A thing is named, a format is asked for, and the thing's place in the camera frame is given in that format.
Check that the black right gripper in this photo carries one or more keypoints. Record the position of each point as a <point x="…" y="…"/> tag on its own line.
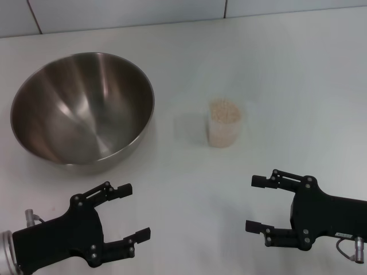
<point x="329" y="215"/>

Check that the large stainless steel bowl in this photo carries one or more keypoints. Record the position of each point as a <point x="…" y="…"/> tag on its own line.
<point x="86" y="114"/>

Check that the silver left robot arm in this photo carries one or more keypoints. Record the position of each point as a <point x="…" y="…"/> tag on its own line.
<point x="5" y="252"/>

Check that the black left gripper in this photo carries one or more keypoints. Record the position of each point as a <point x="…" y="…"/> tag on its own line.
<point x="57" y="237"/>

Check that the plastic cup of grains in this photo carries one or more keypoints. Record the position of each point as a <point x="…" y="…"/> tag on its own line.
<point x="225" y="120"/>

